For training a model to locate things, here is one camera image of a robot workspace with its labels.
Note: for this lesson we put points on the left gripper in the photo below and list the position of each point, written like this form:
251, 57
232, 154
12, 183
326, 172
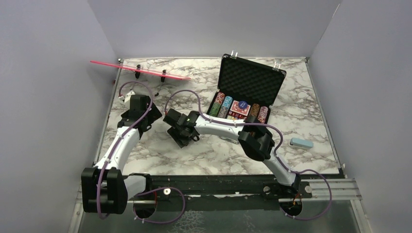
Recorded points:
153, 114

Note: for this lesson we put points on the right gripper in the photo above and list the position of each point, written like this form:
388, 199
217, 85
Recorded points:
180, 141

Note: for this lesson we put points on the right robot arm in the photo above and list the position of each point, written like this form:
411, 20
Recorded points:
253, 136

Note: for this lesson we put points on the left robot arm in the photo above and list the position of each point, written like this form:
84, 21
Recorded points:
104, 189

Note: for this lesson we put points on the red white chip stack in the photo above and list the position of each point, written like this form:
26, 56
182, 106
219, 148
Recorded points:
216, 105

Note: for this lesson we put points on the pink acrylic sheet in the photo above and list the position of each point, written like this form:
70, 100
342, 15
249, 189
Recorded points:
133, 69

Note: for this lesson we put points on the red dice row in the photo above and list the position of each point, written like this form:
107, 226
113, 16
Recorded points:
237, 115

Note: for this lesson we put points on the light blue chip stack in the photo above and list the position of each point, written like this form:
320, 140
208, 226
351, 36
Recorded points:
225, 106

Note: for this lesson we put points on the red playing card deck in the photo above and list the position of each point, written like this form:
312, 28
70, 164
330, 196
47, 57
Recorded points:
234, 107

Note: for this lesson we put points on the blue small blind button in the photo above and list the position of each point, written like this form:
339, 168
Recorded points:
242, 104

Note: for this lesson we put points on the orange black chip stack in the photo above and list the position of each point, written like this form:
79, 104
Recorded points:
254, 110

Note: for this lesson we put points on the black poker chip case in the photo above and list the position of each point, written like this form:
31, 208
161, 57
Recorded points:
249, 81

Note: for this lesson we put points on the purple red chip stack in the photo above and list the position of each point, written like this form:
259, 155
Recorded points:
262, 114

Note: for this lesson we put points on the light blue eraser block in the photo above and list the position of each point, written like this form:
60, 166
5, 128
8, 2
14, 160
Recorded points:
301, 143

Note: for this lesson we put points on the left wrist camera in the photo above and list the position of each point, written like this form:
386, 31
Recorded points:
126, 98

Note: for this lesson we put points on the metal wire stand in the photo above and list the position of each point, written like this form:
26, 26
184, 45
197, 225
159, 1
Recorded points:
150, 76

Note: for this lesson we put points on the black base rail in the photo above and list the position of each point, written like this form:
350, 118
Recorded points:
224, 193

